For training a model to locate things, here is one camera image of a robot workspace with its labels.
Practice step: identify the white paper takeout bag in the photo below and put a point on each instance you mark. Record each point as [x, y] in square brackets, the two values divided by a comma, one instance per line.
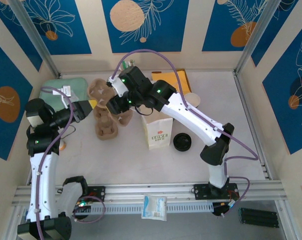
[158, 130]

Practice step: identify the brown white paper cup stack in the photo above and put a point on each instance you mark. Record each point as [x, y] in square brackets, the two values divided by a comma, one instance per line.
[194, 100]

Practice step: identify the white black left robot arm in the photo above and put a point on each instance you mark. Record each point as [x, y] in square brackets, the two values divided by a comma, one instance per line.
[44, 180]

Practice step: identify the wooden stirrer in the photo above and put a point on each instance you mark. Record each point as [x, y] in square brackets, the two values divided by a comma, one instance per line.
[132, 63]

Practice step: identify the green white sachet stick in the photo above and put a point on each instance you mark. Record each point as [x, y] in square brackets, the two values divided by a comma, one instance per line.
[125, 63]

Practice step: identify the orange capped small bottle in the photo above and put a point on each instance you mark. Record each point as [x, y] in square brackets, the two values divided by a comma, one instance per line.
[63, 145]

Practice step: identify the green plastic container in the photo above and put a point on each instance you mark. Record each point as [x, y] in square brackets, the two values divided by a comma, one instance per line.
[75, 83]

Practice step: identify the yellow napkin stack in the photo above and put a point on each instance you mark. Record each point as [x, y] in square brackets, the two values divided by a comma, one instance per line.
[183, 80]

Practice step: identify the brown cardboard napkin tray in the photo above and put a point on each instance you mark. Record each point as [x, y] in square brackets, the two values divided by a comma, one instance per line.
[189, 82]

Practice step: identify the black cup lid stack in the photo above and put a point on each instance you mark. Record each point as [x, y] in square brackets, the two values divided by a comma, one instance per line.
[182, 142]

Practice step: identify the white blue plastic packet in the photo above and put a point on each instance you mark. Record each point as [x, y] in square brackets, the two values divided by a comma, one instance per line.
[154, 207]

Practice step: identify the black ribbed block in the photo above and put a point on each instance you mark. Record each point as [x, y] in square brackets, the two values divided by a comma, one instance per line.
[258, 217]

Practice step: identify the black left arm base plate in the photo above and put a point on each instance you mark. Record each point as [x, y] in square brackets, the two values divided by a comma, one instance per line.
[98, 193]

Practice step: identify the aluminium frame post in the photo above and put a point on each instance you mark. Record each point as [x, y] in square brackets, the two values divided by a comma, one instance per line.
[256, 37]
[36, 37]

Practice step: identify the aluminium front rail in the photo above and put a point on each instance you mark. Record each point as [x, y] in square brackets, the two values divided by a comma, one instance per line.
[140, 191]

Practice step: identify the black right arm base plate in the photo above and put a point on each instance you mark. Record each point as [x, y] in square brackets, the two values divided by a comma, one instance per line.
[200, 192]

